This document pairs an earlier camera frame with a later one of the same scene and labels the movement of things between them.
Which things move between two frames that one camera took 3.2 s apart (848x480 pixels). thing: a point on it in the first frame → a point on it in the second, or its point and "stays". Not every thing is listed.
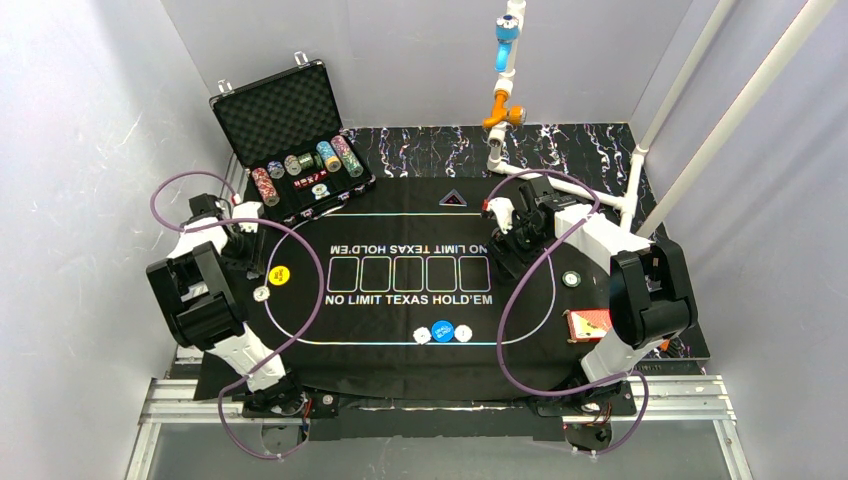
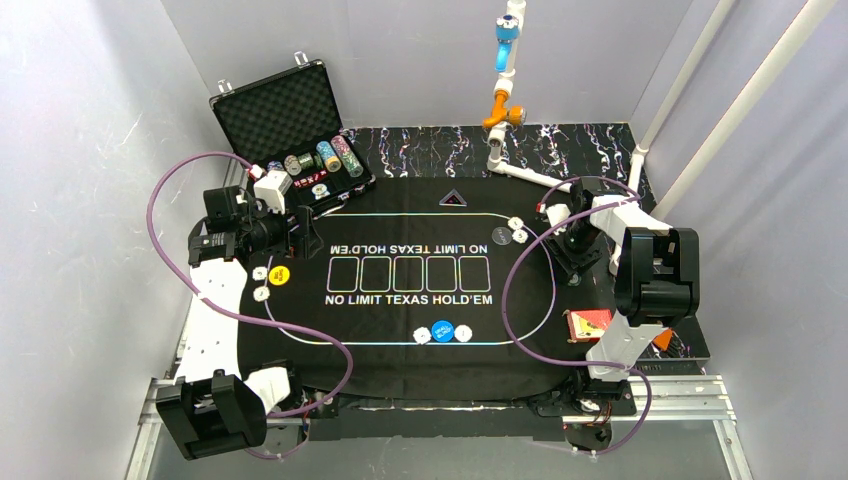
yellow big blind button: [279, 275] stays
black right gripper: [508, 234] → [577, 244]
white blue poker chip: [422, 335] stays
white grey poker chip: [261, 293] stays
